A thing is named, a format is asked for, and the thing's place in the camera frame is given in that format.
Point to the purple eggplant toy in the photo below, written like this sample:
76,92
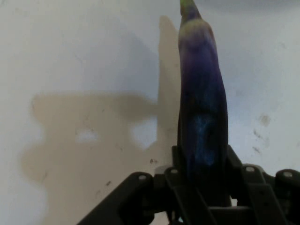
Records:
201,93

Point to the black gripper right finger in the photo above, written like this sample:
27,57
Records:
269,199

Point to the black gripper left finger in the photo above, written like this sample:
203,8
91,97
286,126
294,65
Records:
140,201

